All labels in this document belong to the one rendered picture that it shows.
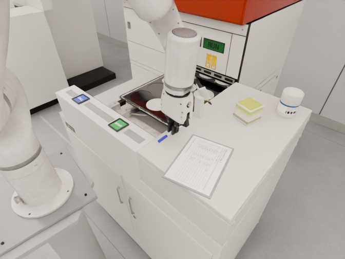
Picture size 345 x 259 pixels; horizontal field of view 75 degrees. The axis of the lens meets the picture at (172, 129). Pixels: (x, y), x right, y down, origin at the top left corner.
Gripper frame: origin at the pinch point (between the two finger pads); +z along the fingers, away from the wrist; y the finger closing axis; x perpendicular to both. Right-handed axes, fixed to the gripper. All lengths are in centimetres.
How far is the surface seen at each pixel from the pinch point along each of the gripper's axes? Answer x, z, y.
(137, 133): 7.7, 4.9, 9.6
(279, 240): -50, 94, -57
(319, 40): -197, 21, -1
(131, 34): -49, 6, 79
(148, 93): -20.4, 13.6, 33.5
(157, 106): -14.9, 12.3, 22.0
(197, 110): -13.3, 0.1, -0.3
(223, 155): -3.0, 1.0, -18.6
